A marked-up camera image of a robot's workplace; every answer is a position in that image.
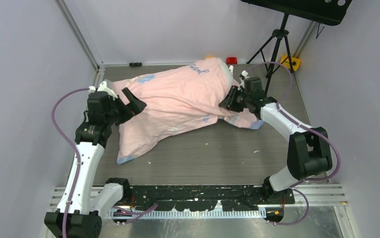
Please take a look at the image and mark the white pillow care label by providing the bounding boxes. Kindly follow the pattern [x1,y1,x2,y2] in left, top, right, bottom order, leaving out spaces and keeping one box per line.
[228,65,234,76]

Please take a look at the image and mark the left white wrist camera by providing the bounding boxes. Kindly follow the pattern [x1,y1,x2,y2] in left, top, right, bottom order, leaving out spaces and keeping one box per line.
[88,80,118,99]

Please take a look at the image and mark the red block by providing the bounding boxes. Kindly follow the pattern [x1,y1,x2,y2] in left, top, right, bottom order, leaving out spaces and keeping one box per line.
[226,57,238,64]

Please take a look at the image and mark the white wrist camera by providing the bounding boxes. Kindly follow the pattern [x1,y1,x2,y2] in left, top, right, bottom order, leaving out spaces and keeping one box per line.
[239,70,249,82]
[88,80,118,99]

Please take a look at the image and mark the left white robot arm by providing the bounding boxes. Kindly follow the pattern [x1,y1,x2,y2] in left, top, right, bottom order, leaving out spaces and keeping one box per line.
[44,86,146,238]

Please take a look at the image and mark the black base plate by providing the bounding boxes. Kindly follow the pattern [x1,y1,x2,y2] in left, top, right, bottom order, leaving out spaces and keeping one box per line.
[122,185,295,212]

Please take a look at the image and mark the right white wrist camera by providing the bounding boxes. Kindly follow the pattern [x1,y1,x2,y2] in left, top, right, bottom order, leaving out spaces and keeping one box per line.
[239,70,249,82]

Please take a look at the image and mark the small black block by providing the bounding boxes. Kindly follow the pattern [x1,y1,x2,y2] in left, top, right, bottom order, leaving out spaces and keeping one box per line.
[129,62,142,67]

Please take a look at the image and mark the white pillow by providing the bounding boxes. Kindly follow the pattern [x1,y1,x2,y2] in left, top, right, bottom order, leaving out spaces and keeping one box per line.
[216,58,234,87]

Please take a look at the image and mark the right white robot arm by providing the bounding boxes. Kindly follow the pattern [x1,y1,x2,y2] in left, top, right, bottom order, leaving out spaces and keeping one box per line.
[219,77,333,204]

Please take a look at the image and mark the white slotted cable duct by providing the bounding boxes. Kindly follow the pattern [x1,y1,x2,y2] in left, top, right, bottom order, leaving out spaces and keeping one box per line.
[99,207,268,220]

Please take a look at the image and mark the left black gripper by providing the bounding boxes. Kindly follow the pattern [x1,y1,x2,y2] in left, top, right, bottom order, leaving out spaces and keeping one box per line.
[105,88,146,125]

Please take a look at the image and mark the yellow block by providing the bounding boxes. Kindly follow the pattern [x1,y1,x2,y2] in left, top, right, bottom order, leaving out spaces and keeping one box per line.
[280,55,301,71]

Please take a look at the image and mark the pink pillowcase with blue print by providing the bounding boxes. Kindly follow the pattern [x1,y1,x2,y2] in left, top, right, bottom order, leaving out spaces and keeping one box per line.
[112,58,263,165]

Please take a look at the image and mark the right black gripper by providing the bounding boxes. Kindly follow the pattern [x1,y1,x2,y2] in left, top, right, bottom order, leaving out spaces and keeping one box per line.
[218,85,251,113]

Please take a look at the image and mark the black overhead panel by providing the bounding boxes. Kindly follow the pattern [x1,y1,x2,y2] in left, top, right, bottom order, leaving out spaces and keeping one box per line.
[242,0,352,26]

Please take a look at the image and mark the black tripod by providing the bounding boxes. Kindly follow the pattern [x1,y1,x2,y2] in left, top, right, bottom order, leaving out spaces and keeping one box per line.
[246,13,294,94]

